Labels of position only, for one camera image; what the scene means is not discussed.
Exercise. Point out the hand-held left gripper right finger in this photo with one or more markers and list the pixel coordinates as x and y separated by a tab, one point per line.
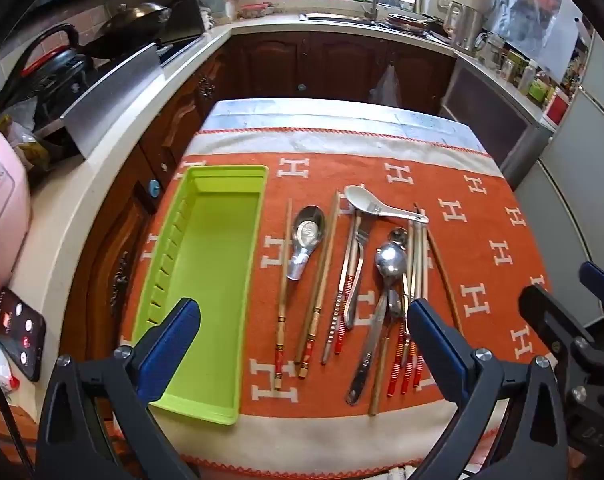
434	345

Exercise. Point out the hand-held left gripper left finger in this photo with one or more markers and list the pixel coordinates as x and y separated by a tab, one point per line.
174	342

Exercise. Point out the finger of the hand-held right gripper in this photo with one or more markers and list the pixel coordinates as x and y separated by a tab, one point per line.
599	282
546	310

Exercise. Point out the cream chopstick red striped end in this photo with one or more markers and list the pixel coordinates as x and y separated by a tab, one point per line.
392	382
405	377

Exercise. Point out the plain wooden chopstick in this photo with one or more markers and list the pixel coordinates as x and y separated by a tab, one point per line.
377	390

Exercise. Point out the green plastic utensil tray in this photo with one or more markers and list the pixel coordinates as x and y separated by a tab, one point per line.
217	270

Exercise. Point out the dark brown chopstick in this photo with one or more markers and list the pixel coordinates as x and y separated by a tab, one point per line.
439	260

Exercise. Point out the large steel spoon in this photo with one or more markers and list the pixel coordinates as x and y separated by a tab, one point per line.
390	262

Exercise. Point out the silver chopstick red striped end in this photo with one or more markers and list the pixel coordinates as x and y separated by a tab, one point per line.
341	330

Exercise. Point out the silver metal chopstick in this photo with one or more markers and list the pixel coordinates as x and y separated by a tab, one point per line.
332	325

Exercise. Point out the small steel spoon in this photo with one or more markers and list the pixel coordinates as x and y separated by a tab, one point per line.
398	235

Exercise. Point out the wooden chopstick red bands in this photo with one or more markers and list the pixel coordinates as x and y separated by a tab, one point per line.
301	347
283	300
309	355

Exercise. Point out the steel fork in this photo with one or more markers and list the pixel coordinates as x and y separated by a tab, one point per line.
364	242

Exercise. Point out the white ceramic spoon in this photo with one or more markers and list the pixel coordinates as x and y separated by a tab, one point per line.
362	199

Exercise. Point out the steel soup spoon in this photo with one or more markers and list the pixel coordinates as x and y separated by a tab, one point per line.
309	232

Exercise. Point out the silver refrigerator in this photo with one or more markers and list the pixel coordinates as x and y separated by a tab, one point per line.
581	185

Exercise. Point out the black smartphone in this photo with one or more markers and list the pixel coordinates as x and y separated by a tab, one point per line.
19	330

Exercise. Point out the beige kitchen countertop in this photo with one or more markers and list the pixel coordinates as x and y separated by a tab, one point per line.
72	200

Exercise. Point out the red white tub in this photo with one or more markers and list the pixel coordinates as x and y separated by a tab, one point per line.
556	107

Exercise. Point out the green label bottle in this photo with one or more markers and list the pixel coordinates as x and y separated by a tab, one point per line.
541	90

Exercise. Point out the orange printed blanket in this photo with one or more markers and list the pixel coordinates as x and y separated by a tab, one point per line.
302	180

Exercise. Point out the pink rice cooker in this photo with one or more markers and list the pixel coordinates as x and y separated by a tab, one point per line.
2	210

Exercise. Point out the plastic bag of yellow food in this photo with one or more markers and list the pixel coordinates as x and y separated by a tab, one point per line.
24	145

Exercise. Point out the pale blue tablecloth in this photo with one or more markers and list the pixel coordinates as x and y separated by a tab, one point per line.
332	115

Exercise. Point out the steel splash guard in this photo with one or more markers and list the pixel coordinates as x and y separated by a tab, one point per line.
112	95

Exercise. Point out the glass pitcher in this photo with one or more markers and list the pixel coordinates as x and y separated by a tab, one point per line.
489	50

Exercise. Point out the white plastic bag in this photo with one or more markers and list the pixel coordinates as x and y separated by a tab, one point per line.
386	90

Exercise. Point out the clear plastic sheet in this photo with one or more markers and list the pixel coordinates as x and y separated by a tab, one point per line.
531	10

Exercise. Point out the steel electric kettle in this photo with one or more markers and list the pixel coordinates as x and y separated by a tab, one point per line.
466	25

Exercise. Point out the black pressure cooker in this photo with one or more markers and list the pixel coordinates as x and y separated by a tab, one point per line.
57	70

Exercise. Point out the stack of pans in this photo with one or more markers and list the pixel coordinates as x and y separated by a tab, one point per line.
406	22

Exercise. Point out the black wok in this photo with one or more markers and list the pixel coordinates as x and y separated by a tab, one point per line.
132	22

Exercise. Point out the black stove splash panel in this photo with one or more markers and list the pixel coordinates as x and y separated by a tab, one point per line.
182	15

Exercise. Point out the pink food container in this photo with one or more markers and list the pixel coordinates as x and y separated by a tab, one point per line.
254	10

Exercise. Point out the steel sink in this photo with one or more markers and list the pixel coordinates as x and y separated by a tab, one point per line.
332	17

